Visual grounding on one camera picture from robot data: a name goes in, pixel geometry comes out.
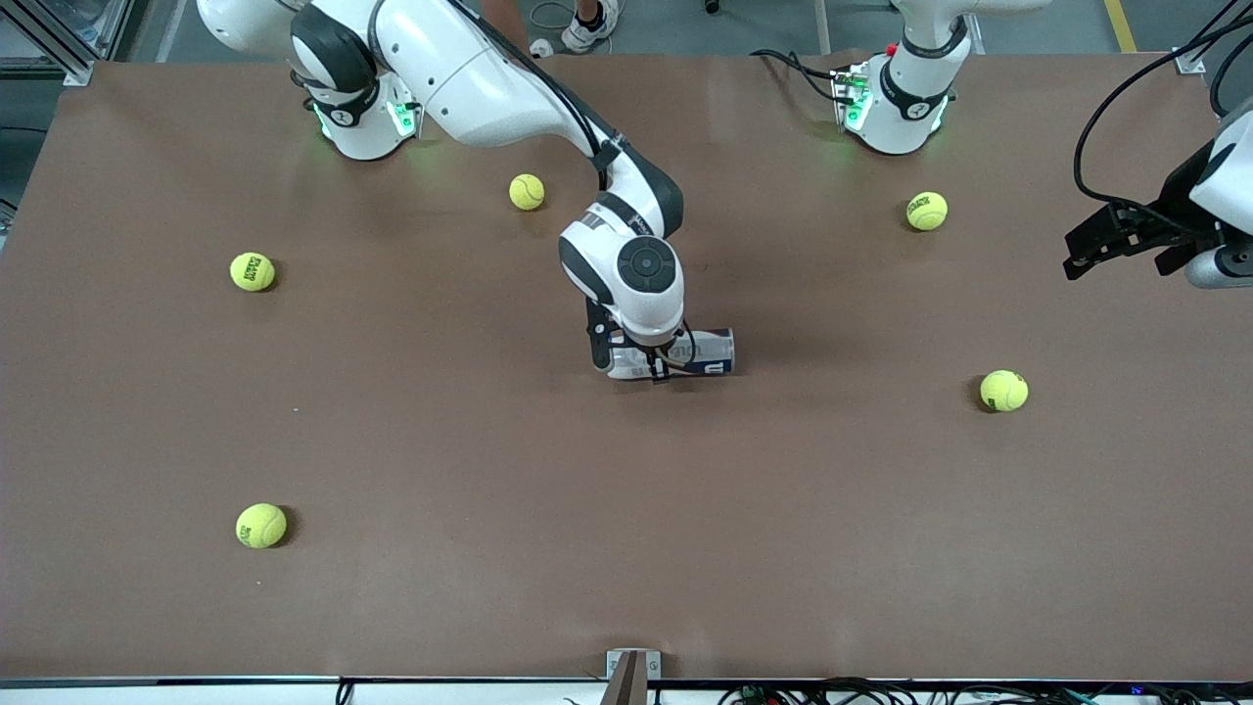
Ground clear plastic tennis ball can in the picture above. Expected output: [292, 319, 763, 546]
[607, 328, 736, 382]

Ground person legs with shoes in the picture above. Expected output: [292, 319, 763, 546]
[485, 0, 624, 56]

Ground long black left arm cable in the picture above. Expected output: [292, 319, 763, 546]
[1074, 0, 1253, 236]

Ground short black left arm cable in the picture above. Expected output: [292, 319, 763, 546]
[1209, 39, 1253, 118]

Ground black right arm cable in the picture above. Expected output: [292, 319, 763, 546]
[445, 0, 618, 192]

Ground grey metal camera mount bracket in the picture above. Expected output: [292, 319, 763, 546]
[600, 649, 662, 705]

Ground black left arm base cable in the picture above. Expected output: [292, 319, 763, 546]
[752, 47, 858, 107]

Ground black cable bundle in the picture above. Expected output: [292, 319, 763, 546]
[719, 676, 1253, 705]

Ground aluminium frame profile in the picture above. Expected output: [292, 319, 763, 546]
[0, 0, 148, 87]

